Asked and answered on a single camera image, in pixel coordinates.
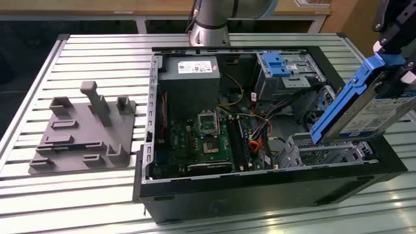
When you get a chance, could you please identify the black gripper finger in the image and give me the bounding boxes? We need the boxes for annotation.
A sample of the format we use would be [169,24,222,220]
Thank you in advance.
[372,0,416,56]
[374,57,416,99]

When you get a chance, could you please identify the hard disk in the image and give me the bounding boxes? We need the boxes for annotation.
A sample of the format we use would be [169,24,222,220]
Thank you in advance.
[310,52,416,148]

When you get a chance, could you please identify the metal disk bay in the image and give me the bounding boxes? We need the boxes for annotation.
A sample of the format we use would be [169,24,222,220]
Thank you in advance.
[278,132,380,169]

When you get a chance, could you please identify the RAM stick in slot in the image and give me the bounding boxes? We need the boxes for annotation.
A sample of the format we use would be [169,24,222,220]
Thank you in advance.
[236,116,254,170]

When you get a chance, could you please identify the black RAM slot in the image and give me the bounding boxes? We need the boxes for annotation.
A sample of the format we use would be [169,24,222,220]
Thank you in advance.
[226,115,242,173]

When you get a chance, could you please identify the brown wooden cabinet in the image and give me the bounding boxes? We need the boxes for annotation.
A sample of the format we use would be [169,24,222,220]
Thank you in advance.
[320,0,384,35]

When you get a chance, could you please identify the black case fan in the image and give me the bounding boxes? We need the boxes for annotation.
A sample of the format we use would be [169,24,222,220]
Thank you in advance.
[302,109,325,132]

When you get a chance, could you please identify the metal optical drive cage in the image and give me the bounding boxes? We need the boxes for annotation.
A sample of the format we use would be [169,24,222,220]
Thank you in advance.
[254,52,328,104]

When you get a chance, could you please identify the blue drive cage latch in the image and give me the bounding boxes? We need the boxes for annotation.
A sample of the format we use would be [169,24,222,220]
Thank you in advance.
[261,52,292,78]

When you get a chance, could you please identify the metal socket cover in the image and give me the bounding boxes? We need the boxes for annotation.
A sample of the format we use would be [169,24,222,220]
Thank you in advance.
[197,110,218,137]

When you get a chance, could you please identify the CPU socket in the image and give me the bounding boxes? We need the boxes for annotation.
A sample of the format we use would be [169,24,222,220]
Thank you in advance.
[201,139,225,156]

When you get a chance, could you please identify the grey power supply unit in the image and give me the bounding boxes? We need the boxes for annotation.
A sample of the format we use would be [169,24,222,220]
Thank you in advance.
[157,56,221,120]

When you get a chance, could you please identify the black open PC case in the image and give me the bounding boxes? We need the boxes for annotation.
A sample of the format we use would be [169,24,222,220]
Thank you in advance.
[132,45,409,225]

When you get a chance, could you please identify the black graphics card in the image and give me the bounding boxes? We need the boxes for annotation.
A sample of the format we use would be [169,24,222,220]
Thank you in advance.
[185,162,234,174]

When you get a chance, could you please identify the green motherboard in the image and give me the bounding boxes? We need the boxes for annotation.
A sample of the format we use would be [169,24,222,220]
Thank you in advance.
[154,107,270,176]

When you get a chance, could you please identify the grey parts rack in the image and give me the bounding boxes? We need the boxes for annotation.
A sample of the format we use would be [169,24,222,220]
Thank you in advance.
[28,81,137,176]

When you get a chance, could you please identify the RAM stick on rack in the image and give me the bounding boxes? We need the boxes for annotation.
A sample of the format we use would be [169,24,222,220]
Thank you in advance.
[52,145,85,151]

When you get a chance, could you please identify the black wire bundle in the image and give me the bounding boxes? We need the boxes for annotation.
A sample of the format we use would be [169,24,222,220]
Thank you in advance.
[254,86,325,122]

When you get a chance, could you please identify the yellow wires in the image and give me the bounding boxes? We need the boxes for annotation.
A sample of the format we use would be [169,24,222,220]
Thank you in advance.
[217,74,245,107]

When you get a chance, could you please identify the orange wire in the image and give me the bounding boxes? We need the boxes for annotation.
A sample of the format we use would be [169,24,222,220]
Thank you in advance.
[248,139,270,157]

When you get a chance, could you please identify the thin arm base cable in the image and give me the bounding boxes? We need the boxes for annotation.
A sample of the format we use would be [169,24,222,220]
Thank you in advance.
[184,0,201,34]

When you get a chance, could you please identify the thin red wire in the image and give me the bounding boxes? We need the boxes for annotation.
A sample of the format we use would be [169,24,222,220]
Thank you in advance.
[160,93,169,134]

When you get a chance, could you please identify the wooden desk with white frame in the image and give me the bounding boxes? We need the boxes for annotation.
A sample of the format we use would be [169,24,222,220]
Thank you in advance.
[0,0,333,34]

